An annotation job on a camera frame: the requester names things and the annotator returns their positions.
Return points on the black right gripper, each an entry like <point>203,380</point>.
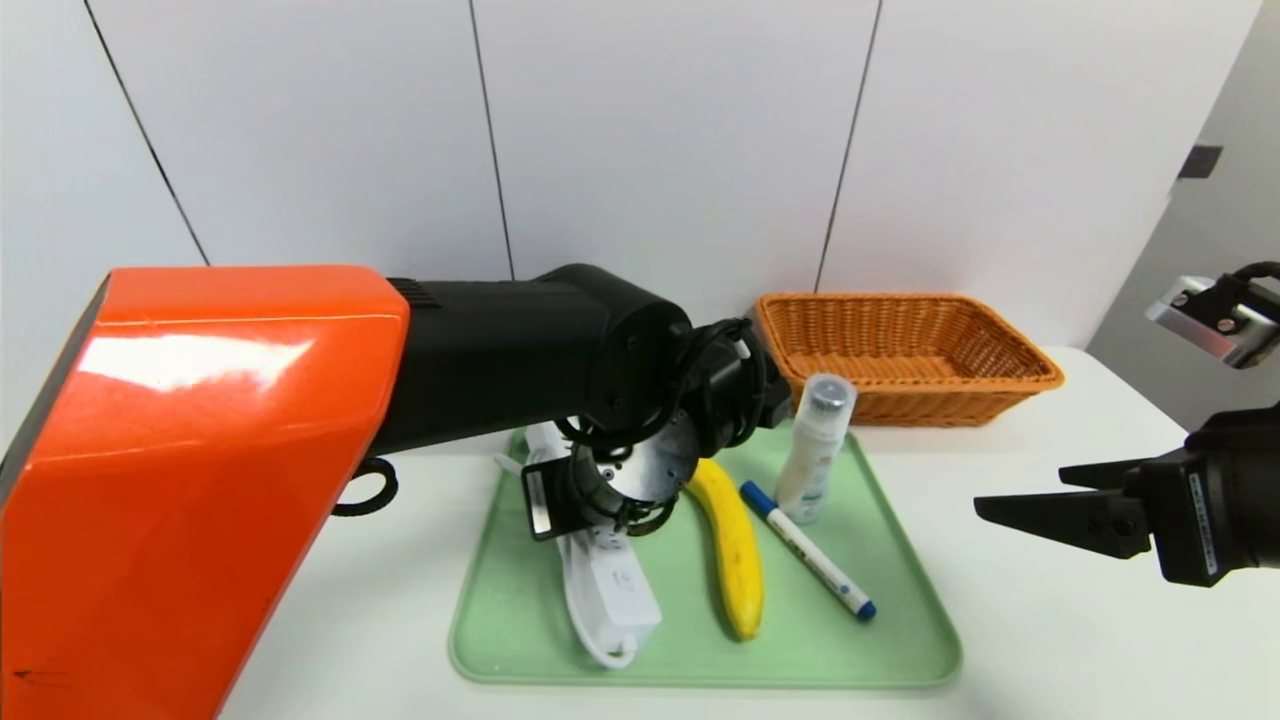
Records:
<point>1192,524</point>

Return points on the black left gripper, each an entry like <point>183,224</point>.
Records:
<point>541,503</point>

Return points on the yellow banana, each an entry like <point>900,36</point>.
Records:
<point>738,560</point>

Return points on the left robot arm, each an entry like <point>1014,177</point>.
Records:
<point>200,450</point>

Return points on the orange wicker basket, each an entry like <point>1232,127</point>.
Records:
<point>900,400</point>

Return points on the light green plastic tray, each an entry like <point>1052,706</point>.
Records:
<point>520,620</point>

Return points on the white marker with blue cap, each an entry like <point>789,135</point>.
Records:
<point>805,548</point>

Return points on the white bottle with clear cap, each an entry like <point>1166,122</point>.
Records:
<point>812,460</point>

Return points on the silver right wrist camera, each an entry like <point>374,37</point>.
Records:
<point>1205,320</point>

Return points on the dark wall fixture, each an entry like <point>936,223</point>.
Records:
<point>1199,162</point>

